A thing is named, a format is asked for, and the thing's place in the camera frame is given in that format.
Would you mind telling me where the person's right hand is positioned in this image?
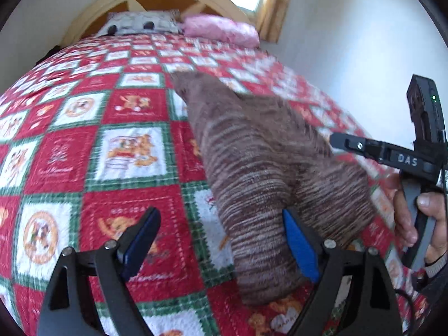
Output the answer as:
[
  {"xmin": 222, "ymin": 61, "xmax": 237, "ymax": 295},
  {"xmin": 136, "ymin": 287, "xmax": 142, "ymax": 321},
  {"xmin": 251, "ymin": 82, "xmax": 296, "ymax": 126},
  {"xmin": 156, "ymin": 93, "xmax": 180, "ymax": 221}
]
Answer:
[{"xmin": 392, "ymin": 173, "xmax": 448, "ymax": 263}]

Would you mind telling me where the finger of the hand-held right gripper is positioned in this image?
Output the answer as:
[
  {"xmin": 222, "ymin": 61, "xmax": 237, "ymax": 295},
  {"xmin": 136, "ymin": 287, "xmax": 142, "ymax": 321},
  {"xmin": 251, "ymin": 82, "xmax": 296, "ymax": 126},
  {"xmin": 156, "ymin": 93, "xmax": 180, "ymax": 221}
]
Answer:
[{"xmin": 330, "ymin": 132, "xmax": 386, "ymax": 165}]

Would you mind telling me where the pink pillow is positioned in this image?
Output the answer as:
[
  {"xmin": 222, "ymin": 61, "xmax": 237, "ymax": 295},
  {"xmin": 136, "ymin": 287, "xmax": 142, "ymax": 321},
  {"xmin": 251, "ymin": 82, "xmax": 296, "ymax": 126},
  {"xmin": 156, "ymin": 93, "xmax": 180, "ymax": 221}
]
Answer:
[{"xmin": 182, "ymin": 15, "xmax": 260, "ymax": 48}]

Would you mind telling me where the cream wooden headboard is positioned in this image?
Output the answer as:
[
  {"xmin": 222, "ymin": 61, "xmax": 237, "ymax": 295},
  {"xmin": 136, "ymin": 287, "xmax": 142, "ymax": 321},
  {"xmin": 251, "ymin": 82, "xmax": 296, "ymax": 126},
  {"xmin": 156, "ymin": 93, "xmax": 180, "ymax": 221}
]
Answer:
[{"xmin": 61, "ymin": 0, "xmax": 253, "ymax": 48}]

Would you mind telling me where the person's right forearm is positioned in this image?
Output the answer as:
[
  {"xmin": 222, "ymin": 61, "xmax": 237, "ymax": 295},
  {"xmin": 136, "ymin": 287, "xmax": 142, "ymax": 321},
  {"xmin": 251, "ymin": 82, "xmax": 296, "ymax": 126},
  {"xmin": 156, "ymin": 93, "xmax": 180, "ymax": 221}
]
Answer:
[{"xmin": 423, "ymin": 250, "xmax": 448, "ymax": 281}]

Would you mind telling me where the red checkered printed blanket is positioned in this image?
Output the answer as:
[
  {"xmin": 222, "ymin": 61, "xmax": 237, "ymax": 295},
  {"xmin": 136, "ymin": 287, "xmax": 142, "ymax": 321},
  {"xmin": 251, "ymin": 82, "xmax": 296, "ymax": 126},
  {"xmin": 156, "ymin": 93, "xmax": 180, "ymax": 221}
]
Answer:
[{"xmin": 0, "ymin": 31, "xmax": 431, "ymax": 336}]

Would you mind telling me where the black cable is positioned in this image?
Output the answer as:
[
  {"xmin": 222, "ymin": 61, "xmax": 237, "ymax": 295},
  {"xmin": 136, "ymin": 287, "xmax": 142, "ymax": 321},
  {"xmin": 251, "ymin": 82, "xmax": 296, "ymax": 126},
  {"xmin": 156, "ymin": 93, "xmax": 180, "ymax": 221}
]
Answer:
[{"xmin": 395, "ymin": 280, "xmax": 422, "ymax": 336}]

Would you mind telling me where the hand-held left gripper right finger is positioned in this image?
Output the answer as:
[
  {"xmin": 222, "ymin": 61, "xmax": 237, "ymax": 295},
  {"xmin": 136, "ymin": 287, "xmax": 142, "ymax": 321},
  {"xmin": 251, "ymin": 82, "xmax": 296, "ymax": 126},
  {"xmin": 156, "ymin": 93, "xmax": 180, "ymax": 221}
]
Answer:
[{"xmin": 283, "ymin": 208, "xmax": 403, "ymax": 336}]

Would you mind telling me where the beige embroidered curtain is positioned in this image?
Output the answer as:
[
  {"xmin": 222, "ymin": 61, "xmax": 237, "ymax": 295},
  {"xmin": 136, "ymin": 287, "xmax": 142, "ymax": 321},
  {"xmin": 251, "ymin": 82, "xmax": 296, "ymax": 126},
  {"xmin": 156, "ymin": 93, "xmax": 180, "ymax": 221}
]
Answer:
[{"xmin": 257, "ymin": 0, "xmax": 298, "ymax": 43}]

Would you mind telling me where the brown knitted sweater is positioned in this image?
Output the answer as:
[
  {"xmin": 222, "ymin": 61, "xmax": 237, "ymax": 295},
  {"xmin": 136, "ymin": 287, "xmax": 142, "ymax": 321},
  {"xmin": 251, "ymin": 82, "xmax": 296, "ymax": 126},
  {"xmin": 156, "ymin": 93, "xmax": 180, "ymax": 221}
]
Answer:
[{"xmin": 171, "ymin": 71, "xmax": 380, "ymax": 306}]

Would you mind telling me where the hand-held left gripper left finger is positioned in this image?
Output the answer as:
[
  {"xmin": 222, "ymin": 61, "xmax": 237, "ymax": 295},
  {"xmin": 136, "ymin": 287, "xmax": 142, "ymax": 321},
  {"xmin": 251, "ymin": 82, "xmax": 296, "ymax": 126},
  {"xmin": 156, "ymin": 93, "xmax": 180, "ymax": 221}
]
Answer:
[{"xmin": 37, "ymin": 206, "xmax": 162, "ymax": 336}]

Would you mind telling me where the grey patterned pillow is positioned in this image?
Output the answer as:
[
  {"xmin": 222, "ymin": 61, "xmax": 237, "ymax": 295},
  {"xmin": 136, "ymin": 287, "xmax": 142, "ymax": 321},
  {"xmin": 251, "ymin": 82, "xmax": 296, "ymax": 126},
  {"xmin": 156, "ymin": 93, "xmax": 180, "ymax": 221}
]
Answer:
[{"xmin": 96, "ymin": 10, "xmax": 183, "ymax": 37}]

